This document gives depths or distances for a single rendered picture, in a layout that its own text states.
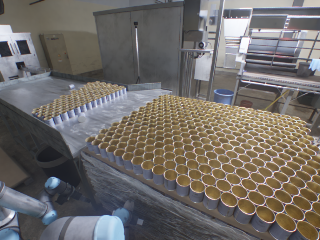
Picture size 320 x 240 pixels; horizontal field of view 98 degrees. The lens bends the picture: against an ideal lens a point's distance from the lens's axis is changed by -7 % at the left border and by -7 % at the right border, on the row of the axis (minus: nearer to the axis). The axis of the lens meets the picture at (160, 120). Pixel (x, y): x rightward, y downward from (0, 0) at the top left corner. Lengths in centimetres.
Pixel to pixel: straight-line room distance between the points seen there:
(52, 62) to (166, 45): 533
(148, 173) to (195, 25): 264
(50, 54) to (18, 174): 558
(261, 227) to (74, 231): 65
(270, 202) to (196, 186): 32
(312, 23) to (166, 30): 246
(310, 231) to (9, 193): 123
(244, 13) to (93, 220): 353
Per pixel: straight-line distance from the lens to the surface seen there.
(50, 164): 209
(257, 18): 351
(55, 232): 54
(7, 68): 612
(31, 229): 239
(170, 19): 351
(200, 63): 360
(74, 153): 123
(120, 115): 159
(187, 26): 308
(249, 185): 89
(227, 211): 77
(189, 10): 310
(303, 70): 448
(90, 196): 195
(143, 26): 386
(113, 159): 101
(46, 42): 765
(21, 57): 619
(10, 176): 299
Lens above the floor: 179
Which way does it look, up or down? 30 degrees down
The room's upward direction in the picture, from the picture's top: straight up
